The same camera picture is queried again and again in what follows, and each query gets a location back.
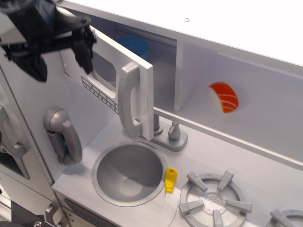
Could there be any grey fridge door handle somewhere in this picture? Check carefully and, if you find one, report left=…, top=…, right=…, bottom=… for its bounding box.
left=0, top=106, right=26, bottom=158

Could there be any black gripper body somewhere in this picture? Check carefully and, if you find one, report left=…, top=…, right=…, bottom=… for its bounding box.
left=1, top=6, right=97, bottom=61

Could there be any blue plastic bowl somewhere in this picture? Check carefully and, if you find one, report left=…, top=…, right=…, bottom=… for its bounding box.
left=116, top=36, right=150, bottom=61

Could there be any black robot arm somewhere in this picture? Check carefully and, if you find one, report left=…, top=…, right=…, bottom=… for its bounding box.
left=0, top=0, right=97, bottom=82

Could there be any grey toy faucet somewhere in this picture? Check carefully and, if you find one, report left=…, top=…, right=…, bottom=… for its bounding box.
left=151, top=114, right=188, bottom=152

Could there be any white toy microwave door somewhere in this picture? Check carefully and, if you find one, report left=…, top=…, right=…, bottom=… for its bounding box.
left=60, top=28, right=154, bottom=140

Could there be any orange salmon sushi toy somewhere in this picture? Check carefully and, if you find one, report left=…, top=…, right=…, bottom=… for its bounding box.
left=208, top=81, right=239, bottom=114

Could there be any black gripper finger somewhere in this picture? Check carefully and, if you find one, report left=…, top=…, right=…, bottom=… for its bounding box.
left=12, top=54, right=47, bottom=82
left=71, top=42, right=93, bottom=74

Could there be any yellow plastic toy piece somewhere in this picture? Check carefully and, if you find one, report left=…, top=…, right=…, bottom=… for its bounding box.
left=164, top=167, right=178, bottom=194

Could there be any grey oven door handle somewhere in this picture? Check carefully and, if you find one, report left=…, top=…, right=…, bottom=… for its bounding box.
left=45, top=205, right=61, bottom=227

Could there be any grey toy stove burner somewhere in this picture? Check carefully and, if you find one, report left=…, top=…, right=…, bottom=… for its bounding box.
left=179, top=171, right=252, bottom=227

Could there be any silver round sink basin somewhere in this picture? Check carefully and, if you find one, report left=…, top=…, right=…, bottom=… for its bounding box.
left=91, top=141, right=168, bottom=207

